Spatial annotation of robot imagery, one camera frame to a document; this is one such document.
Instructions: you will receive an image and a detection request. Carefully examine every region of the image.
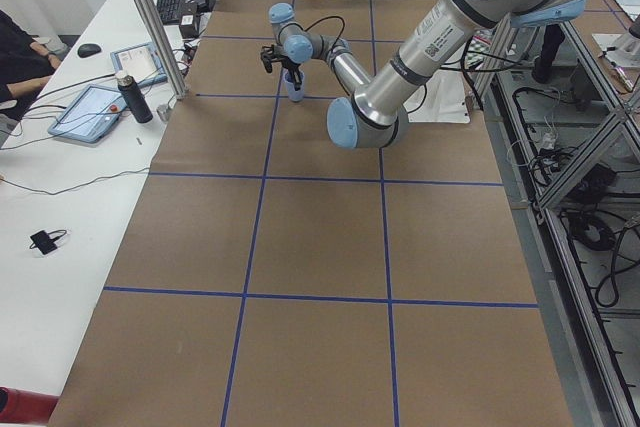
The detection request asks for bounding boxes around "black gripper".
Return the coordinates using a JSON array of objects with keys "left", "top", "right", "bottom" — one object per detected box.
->
[{"left": 260, "top": 44, "right": 303, "bottom": 91}]

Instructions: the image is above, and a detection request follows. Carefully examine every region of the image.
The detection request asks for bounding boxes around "blue cup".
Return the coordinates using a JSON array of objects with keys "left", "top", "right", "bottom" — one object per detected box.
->
[{"left": 283, "top": 71, "right": 305, "bottom": 102}]

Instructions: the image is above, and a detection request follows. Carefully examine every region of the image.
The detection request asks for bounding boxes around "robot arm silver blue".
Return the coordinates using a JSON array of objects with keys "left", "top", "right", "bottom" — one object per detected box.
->
[{"left": 260, "top": 0, "right": 586, "bottom": 149}]

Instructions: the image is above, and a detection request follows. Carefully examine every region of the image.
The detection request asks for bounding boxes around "black keyboard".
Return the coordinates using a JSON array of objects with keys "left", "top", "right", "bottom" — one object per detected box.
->
[{"left": 156, "top": 0, "right": 183, "bottom": 25}]

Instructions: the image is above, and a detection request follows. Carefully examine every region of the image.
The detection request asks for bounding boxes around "far teach pendant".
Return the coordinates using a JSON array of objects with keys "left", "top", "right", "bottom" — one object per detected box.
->
[{"left": 110, "top": 42, "right": 167, "bottom": 88}]

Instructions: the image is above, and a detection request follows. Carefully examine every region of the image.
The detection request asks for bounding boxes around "teach pendant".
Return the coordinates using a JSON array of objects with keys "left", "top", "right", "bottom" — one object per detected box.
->
[
  {"left": 48, "top": 85, "right": 126, "bottom": 144},
  {"left": 110, "top": 42, "right": 167, "bottom": 88}
]

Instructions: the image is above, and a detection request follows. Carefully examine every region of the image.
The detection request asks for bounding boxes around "black water bottle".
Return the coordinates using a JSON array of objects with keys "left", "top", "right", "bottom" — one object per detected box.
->
[{"left": 115, "top": 70, "right": 153, "bottom": 124}]

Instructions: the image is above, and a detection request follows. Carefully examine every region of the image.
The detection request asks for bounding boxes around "near teach pendant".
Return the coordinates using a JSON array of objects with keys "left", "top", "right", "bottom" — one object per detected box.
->
[{"left": 48, "top": 85, "right": 126, "bottom": 144}]

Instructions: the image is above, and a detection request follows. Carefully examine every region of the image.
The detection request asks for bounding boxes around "black computer mouse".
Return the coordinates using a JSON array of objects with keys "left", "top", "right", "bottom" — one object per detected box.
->
[{"left": 76, "top": 43, "right": 102, "bottom": 58}]

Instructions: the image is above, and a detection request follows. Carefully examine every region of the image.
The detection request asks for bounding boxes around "seated person in black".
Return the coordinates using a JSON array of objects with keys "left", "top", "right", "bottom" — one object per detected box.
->
[{"left": 1, "top": 11, "right": 61, "bottom": 121}]

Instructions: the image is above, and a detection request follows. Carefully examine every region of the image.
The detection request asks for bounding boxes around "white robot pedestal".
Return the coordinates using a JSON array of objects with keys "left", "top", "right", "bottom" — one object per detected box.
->
[{"left": 404, "top": 71, "right": 470, "bottom": 124}]

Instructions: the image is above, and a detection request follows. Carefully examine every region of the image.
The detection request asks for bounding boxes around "aluminium frame post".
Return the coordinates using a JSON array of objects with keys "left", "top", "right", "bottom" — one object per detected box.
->
[{"left": 133, "top": 0, "right": 187, "bottom": 100}]

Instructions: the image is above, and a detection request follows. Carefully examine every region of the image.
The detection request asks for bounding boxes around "small black device with cable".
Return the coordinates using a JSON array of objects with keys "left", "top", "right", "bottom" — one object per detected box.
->
[{"left": 29, "top": 229, "right": 69, "bottom": 255}]

